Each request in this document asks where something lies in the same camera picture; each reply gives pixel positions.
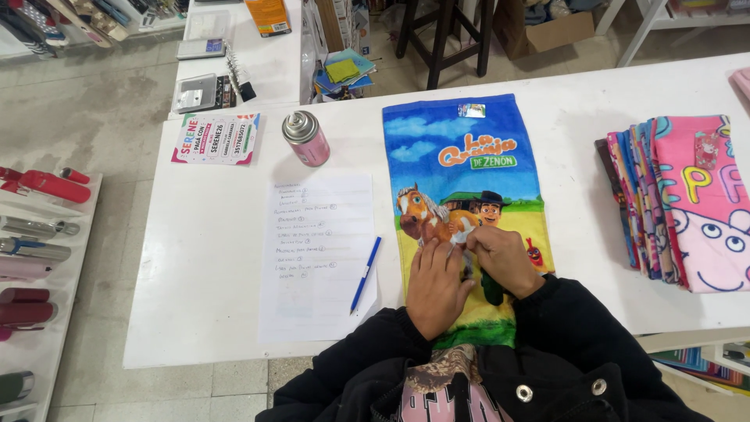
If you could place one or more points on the pink spray can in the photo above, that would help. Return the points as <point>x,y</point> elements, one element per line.
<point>307,140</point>

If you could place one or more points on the clear plastic box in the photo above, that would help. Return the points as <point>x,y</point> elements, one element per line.
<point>208,24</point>

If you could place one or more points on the dark wooden stool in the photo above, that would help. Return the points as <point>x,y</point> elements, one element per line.
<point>445,35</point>

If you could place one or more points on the person's left hand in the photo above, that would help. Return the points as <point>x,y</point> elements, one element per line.
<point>433,293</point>

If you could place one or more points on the person's black hooded jacket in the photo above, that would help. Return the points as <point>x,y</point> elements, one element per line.
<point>556,381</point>

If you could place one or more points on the pink folded cloth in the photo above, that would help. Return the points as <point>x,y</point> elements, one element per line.
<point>743,82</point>

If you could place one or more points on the pile of coloured cloths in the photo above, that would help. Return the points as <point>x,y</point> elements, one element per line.
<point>344,73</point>

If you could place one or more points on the open cardboard box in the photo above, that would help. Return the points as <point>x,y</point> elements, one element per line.
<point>542,30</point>

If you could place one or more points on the pink cartoon hang tag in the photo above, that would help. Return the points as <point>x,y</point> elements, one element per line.
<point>706,150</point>

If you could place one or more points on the stack of folded cartoon towels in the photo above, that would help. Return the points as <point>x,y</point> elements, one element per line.
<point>691,205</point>

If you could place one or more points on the handwritten white paper sheet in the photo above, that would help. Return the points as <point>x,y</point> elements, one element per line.
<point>319,275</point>

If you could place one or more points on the white shelf unit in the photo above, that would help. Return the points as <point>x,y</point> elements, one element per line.
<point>679,20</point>

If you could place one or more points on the small colourful towel tag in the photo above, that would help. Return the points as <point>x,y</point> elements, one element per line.
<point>471,110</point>

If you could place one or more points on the rack of hanging socks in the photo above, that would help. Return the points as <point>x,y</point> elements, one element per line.
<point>58,23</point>

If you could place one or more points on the blue pen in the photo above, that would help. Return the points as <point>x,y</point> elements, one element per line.
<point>366,274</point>

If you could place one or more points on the orange carton box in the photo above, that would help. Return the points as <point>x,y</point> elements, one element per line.
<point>268,16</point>

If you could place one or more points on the dark green handheld tool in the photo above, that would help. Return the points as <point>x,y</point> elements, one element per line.
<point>492,291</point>

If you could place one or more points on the white shelf with bottles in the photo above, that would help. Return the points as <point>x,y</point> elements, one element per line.
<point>41,264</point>

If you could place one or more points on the colourful printed payment card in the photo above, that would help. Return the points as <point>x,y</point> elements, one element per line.
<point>215,139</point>

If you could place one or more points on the shelf of colourful books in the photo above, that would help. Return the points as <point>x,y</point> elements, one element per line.
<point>703,364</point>

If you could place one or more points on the person's pink printed shirt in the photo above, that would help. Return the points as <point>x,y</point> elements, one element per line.
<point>451,387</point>

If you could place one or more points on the person's right fingers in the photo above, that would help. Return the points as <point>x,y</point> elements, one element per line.
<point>481,241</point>

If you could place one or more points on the clear spiral-bound rack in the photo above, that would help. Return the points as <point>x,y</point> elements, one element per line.
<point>235,69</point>

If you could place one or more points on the cartoon farm print towel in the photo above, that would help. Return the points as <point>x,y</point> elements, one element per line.
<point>463,146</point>

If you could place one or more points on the person's right hand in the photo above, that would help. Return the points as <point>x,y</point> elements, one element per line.
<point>510,264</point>

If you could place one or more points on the small black block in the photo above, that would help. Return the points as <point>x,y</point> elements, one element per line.
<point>248,91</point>

